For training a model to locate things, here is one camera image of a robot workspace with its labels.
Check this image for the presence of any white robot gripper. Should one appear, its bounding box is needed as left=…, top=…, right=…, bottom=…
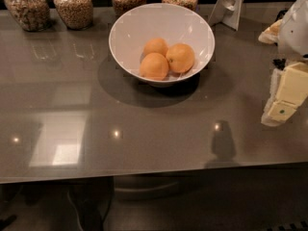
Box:
left=258, top=0, right=308, bottom=127

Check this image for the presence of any orange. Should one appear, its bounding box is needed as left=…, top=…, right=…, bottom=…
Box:
left=140, top=53, right=169, bottom=81
left=143, top=38, right=168, bottom=56
left=166, top=43, right=195, bottom=73

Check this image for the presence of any white ceramic bowl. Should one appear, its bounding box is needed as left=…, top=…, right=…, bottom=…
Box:
left=109, top=3, right=215, bottom=87

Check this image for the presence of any leftmost glass grain jar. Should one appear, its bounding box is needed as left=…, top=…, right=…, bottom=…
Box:
left=4, top=0, right=50, bottom=32

